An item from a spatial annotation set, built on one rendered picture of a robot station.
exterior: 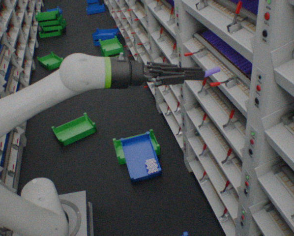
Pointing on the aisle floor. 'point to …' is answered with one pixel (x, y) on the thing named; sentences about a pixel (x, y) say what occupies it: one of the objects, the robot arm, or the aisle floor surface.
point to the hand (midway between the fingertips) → (192, 73)
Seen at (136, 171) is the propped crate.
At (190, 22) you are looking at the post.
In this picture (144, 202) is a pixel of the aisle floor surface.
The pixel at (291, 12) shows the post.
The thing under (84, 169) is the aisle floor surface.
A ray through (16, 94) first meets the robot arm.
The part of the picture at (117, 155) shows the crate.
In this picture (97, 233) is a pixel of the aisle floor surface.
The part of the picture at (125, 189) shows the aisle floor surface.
